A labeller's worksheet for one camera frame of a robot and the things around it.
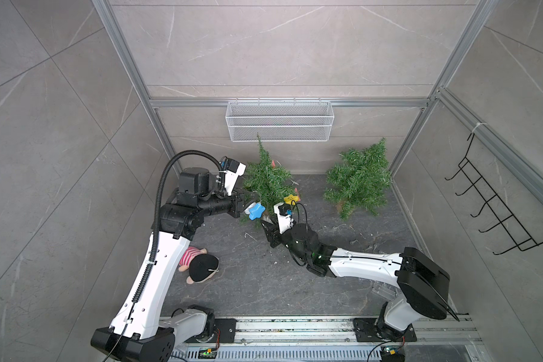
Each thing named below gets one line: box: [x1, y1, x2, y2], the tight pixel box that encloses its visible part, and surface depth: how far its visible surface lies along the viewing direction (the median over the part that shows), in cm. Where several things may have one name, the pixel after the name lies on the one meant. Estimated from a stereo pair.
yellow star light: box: [283, 194, 300, 206], surface depth 86 cm
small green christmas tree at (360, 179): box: [323, 137, 393, 221], surface depth 87 cm
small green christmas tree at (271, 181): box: [239, 133, 295, 228], surface depth 81 cm
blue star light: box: [248, 202, 267, 221], surface depth 69 cm
